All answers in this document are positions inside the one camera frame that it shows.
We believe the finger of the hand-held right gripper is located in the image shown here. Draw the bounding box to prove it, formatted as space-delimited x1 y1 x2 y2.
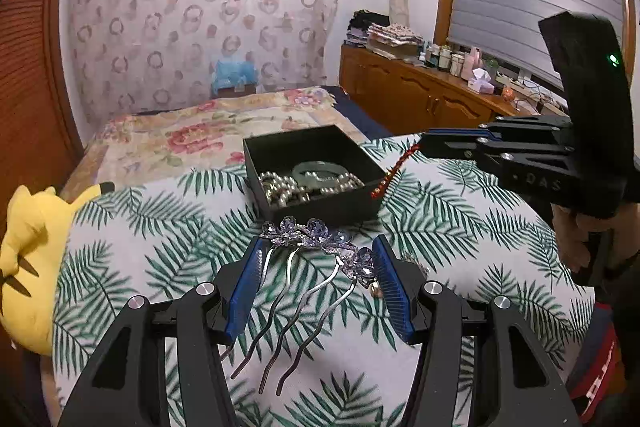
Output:
424 116 574 144
420 140 574 174

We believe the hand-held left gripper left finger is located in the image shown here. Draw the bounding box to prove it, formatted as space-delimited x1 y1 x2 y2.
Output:
57 236 273 427

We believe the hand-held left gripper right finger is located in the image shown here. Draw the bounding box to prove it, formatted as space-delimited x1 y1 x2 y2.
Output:
371 234 583 427

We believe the red beaded bracelet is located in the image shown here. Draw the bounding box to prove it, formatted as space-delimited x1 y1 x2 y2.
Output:
370 144 421 202

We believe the purple crystal hair comb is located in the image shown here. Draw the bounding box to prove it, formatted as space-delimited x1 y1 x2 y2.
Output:
220 216 378 395

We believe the white pearl necklace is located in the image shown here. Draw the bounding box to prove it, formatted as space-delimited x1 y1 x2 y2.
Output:
259 172 321 208

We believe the black square box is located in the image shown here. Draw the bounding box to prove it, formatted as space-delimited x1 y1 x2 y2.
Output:
243 124 388 228

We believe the small pearl bracelet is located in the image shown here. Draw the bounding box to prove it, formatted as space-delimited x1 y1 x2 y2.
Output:
320 174 366 196

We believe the pale green jade bangle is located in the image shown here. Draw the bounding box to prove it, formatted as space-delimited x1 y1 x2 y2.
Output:
291 160 353 186

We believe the person's right hand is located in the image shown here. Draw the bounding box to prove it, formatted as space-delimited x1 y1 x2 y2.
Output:
551 205 586 276

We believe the pink tissue box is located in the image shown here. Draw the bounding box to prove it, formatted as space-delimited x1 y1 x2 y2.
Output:
467 68 496 94

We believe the long wooden cabinet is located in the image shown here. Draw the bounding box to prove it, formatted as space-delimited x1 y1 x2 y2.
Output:
340 44 571 142

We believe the white power strip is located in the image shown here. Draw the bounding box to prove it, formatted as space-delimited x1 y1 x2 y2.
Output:
495 74 538 90

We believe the row of toiletry bottles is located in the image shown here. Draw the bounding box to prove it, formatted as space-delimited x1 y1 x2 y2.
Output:
419 41 501 78

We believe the dark blue bed sheet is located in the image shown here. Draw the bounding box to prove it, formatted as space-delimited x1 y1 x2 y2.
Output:
320 84 396 140

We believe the green leaf print cloth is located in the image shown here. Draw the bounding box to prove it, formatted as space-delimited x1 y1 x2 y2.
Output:
52 134 598 427

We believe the stack of floral folded fabrics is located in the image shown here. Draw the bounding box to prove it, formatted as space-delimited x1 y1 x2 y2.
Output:
367 23 426 58

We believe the stack of dark clothes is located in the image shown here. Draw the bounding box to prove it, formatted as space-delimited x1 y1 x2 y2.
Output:
346 9 391 46

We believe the floral bedspread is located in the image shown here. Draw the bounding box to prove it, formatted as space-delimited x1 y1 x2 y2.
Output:
60 87 341 198

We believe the yellow plush toy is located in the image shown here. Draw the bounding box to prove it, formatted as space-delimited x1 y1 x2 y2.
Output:
0 182 116 358

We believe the red and black fabric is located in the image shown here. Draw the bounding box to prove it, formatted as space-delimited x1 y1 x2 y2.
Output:
567 322 633 415

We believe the blue plush toy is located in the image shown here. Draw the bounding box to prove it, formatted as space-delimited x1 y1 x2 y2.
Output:
212 54 261 94

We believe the brown louvered wooden wardrobe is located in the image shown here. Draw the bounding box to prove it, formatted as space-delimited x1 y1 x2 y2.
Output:
0 0 86 218

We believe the ring patterned sheer curtain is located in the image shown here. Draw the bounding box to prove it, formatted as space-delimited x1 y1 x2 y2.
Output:
62 0 342 128

